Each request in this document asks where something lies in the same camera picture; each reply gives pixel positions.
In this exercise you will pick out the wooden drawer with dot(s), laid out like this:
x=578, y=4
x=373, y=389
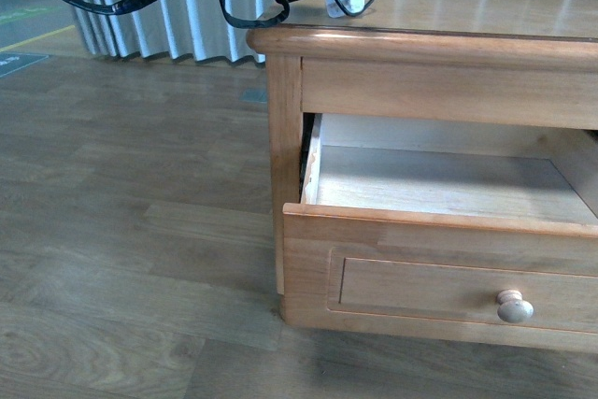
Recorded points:
x=412, y=227

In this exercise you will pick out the round upper drawer knob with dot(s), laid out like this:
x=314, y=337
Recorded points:
x=512, y=308

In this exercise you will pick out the grey pleated curtain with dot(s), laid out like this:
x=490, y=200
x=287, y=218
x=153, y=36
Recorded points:
x=173, y=27

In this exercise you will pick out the left metal floor socket plate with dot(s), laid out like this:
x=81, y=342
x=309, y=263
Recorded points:
x=254, y=96

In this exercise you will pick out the light wooden nightstand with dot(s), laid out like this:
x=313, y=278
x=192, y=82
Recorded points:
x=508, y=62

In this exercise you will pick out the green floor sticker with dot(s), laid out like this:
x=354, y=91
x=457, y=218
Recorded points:
x=20, y=14

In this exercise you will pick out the grey floor sign sticker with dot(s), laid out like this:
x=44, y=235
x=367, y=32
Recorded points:
x=11, y=62

